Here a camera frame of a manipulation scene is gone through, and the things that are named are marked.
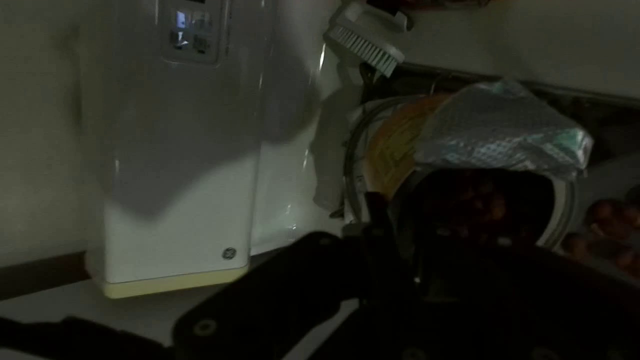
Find white bristle brush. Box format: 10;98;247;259
321;0;414;80

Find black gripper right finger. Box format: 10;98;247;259
425;229;640;360

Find orange bean can foil lid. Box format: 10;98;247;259
344;79;595;253

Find white gas stove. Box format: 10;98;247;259
81;0;352;300

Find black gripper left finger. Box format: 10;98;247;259
174;189;427;360

